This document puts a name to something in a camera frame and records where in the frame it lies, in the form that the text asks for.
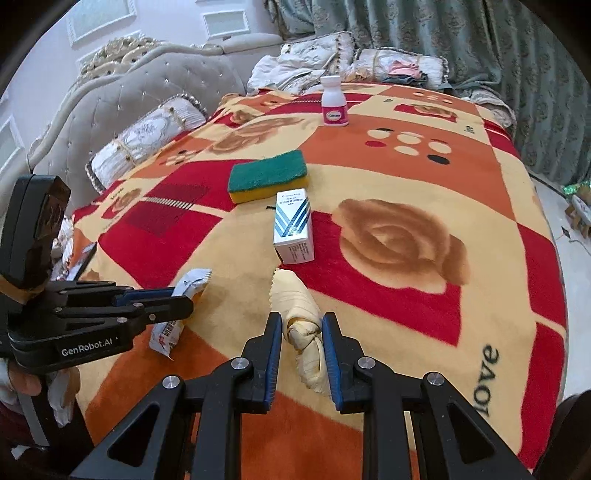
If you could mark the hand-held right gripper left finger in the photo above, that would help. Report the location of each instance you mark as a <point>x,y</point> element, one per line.
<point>272,355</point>

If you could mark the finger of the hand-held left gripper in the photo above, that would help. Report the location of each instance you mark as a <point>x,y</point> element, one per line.
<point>171,308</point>
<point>147,296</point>

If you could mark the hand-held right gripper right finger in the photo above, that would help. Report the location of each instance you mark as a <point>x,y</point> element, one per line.
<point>332,360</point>

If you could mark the white snack wrapper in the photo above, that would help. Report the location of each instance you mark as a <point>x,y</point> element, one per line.
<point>191,282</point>

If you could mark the yellow knotted wrapper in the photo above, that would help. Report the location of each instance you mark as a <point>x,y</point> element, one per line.
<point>295,300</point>

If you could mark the black round bin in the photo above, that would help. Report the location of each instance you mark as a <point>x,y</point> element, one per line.
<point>570,434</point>

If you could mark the person's left hand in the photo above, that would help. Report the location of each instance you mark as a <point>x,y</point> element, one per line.
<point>25,381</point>

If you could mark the printed orange red blanket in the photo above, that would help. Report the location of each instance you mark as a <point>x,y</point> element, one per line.
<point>415,323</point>

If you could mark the white blue striped box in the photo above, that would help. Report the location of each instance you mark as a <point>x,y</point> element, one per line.
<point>293,221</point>

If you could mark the white bolster cushion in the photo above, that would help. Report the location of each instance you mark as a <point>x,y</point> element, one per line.
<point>143,134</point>

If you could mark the green yellow sponge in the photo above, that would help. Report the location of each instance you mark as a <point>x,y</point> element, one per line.
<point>268,177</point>

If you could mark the grey tufted headboard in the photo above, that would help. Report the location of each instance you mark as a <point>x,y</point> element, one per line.
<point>152,87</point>

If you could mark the white bottle pink label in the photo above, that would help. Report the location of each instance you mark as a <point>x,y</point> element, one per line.
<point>334,104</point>

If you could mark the beige embroidered cushion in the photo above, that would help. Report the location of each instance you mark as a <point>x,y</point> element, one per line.
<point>300,60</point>

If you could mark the small round stool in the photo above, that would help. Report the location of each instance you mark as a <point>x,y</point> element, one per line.
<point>581,210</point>

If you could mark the green foil packet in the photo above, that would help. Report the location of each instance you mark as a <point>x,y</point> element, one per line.
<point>577,188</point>

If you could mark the folded pink grey clothes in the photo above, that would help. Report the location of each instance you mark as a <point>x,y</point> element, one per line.
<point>405,69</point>

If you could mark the beige fringed cushion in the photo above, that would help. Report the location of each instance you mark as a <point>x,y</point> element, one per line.
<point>369,62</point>

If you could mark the green patterned curtain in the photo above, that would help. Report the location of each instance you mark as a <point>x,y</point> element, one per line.
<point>485,50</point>

